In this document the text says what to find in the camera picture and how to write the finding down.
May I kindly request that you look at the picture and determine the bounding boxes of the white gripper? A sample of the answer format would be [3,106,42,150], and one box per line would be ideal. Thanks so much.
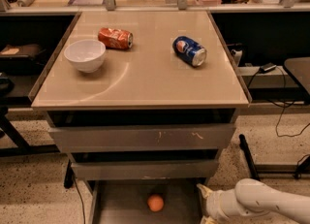
[197,183,240,224]

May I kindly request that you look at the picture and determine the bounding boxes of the orange fruit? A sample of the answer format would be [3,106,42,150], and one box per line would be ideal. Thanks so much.
[147,194,164,212]

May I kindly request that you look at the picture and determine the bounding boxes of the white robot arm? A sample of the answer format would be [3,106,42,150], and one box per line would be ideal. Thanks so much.
[197,178,310,224]

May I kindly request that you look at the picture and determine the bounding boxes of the middle grey drawer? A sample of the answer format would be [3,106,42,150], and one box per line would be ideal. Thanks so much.
[72,160,218,180]

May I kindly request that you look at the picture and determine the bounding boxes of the top grey drawer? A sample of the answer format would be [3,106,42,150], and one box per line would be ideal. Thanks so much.
[49,124,235,153]

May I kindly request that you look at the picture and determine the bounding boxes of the open bottom grey drawer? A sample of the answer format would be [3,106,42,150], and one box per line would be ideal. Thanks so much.
[88,179,202,224]

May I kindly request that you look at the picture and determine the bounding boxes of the grey drawer cabinet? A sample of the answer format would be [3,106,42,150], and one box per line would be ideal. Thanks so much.
[28,10,253,224]

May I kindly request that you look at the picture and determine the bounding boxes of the black floor bar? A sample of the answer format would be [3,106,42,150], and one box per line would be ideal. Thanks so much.
[239,134,260,180]

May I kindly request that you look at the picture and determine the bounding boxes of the black power adapter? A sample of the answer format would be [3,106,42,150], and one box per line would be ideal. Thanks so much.
[259,63,276,74]

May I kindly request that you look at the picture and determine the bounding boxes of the blue Pepsi can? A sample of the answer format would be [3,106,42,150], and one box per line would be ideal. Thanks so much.
[172,36,207,67]

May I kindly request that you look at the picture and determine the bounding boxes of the white bowl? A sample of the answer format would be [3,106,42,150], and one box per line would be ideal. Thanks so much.
[64,39,106,73]

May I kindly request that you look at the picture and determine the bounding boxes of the red crushed soda can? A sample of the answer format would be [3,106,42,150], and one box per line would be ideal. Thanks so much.
[98,28,133,49]

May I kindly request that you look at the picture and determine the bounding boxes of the black cable on floor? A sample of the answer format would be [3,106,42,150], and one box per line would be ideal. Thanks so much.
[246,66,310,138]

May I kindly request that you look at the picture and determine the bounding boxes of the black cable under cabinet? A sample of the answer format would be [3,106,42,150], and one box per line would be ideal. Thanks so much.
[73,176,87,224]

